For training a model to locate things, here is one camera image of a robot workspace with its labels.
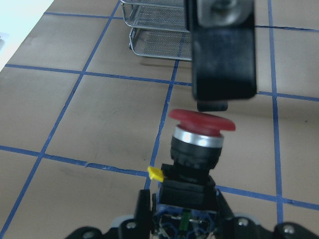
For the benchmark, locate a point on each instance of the red emergency stop button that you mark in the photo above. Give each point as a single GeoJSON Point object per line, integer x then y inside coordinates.
{"type": "Point", "coordinates": [185, 206]}

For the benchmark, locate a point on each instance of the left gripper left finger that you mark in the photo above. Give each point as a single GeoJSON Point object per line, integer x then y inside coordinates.
{"type": "Point", "coordinates": [143, 215]}

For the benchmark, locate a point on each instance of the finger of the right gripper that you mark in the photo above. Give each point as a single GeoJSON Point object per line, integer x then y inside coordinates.
{"type": "Point", "coordinates": [223, 51]}
{"type": "Point", "coordinates": [212, 106]}

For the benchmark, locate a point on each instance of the wire mesh shelf rack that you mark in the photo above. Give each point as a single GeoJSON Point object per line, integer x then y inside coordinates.
{"type": "Point", "coordinates": [157, 28]}

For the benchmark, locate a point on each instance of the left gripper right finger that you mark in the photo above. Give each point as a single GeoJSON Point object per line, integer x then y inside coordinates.
{"type": "Point", "coordinates": [224, 225]}

